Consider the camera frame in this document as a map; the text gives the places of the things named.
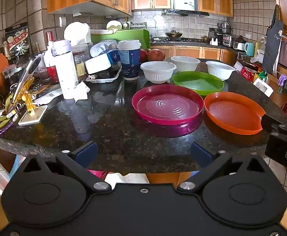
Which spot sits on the white water bottle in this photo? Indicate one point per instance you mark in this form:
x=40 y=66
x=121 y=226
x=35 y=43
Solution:
x=64 y=73

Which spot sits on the red shopping bag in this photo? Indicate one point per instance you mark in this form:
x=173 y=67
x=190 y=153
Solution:
x=248 y=73

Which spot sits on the blue paper cup white lid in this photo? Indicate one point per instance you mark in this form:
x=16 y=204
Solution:
x=130 y=61

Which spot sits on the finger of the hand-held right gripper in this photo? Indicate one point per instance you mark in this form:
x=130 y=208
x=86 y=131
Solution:
x=270 y=123

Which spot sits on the wok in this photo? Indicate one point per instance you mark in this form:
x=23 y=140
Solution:
x=174 y=34

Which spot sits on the purple rubber gloves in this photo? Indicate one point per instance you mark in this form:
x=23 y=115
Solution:
x=282 y=80

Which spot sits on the green cutting board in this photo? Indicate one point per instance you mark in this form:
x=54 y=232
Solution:
x=123 y=35

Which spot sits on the smartphone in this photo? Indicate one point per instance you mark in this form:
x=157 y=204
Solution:
x=26 y=76

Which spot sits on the orange plastic plate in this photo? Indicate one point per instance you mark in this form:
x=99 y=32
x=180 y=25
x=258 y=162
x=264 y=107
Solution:
x=234 y=111

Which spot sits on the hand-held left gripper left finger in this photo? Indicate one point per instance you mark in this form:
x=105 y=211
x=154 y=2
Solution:
x=86 y=153

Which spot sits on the magenta plastic plate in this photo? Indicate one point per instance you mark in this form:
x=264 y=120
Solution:
x=168 y=105

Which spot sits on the dark apron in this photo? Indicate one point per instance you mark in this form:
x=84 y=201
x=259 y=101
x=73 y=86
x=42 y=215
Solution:
x=272 y=44

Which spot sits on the dish rack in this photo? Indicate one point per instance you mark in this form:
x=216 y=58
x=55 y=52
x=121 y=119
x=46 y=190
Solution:
x=133 y=25

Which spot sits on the clear glass jar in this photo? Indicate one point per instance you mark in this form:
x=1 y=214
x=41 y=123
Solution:
x=80 y=61

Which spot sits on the white foam tray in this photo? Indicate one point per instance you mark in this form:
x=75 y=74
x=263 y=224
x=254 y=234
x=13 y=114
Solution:
x=104 y=77

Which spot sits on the white plastic bowl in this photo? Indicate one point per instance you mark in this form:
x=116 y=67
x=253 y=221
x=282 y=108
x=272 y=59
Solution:
x=219 y=69
x=158 y=71
x=185 y=63

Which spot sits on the large red apple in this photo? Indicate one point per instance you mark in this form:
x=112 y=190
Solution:
x=156 y=54

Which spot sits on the white window box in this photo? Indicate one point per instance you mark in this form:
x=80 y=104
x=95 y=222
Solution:
x=263 y=86

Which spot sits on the dark red apple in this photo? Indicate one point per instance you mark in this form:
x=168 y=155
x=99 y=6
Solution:
x=143 y=55

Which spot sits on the green plastic plate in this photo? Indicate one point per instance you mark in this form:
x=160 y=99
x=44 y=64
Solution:
x=198 y=82

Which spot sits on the wooden base cabinets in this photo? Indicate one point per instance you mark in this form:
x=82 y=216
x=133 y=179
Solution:
x=187 y=51

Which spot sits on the blue and white tissue pack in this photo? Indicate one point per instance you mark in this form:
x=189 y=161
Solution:
x=101 y=62

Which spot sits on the teal mug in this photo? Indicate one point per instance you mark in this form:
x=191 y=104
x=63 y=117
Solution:
x=249 y=49

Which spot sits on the black rice bag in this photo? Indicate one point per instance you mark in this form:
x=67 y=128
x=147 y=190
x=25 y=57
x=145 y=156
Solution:
x=16 y=41

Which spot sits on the yellow phone stand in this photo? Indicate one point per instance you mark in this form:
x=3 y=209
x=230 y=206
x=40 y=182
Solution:
x=31 y=103

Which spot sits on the white paper slip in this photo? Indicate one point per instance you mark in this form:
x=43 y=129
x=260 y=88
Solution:
x=48 y=97

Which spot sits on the range hood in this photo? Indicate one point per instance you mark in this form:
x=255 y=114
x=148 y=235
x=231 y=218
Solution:
x=185 y=13

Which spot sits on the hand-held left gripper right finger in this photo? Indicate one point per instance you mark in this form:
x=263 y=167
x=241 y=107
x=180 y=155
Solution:
x=200 y=153

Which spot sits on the crumpled white tissue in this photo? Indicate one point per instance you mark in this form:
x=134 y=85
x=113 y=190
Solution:
x=82 y=92

